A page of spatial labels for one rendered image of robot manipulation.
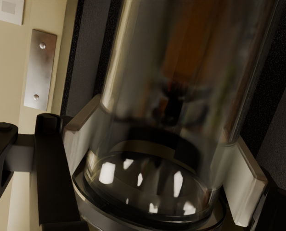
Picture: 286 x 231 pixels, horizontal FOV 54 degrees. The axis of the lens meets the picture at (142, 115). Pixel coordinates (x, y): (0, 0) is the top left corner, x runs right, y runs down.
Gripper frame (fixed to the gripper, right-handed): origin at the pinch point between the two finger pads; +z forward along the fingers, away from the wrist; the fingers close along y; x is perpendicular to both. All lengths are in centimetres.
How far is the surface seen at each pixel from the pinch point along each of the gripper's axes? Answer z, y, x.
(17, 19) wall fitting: 50, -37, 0
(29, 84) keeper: 7.0, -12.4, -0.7
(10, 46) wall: 50, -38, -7
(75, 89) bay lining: 11.9, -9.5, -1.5
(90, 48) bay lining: 14.8, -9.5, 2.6
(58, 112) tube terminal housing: 9.8, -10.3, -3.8
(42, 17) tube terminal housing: 7.1, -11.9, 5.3
